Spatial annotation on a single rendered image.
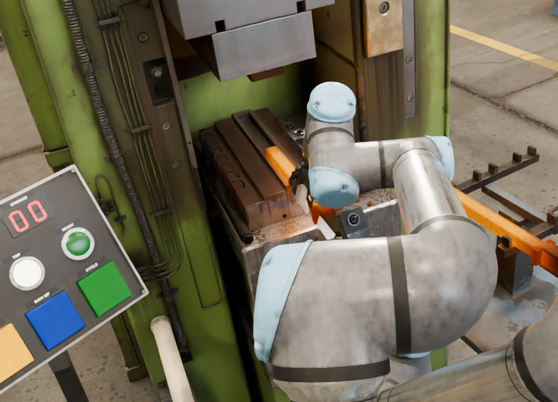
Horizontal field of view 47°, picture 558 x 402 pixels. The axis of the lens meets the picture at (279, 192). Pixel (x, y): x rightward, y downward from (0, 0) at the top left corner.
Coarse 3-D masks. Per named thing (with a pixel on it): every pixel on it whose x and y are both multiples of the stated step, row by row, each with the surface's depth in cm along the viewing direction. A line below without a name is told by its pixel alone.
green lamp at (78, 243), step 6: (72, 234) 114; (78, 234) 115; (84, 234) 115; (66, 240) 113; (72, 240) 114; (78, 240) 114; (84, 240) 115; (90, 240) 116; (66, 246) 113; (72, 246) 114; (78, 246) 114; (84, 246) 115; (90, 246) 116; (72, 252) 114; (78, 252) 114; (84, 252) 115
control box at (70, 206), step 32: (32, 192) 112; (64, 192) 115; (0, 224) 108; (32, 224) 111; (64, 224) 114; (96, 224) 117; (0, 256) 107; (32, 256) 110; (64, 256) 113; (96, 256) 116; (0, 288) 107; (32, 288) 109; (64, 288) 112; (0, 320) 106; (96, 320) 114; (32, 352) 108; (0, 384) 104
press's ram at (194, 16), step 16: (160, 0) 130; (176, 0) 111; (192, 0) 112; (208, 0) 113; (224, 0) 114; (240, 0) 115; (256, 0) 116; (272, 0) 117; (288, 0) 118; (304, 0) 120; (320, 0) 120; (176, 16) 116; (192, 16) 114; (208, 16) 115; (224, 16) 116; (240, 16) 117; (256, 16) 118; (272, 16) 119; (192, 32) 115; (208, 32) 116
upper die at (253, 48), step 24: (216, 24) 121; (264, 24) 119; (288, 24) 121; (312, 24) 122; (216, 48) 118; (240, 48) 120; (264, 48) 121; (288, 48) 123; (312, 48) 125; (216, 72) 123; (240, 72) 122
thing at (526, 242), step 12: (456, 192) 136; (468, 204) 132; (480, 204) 131; (468, 216) 132; (480, 216) 129; (492, 216) 128; (492, 228) 127; (504, 228) 124; (516, 228) 123; (516, 240) 121; (528, 240) 120; (540, 240) 120; (528, 252) 120; (540, 252) 117; (552, 252) 115; (540, 264) 118; (552, 264) 116
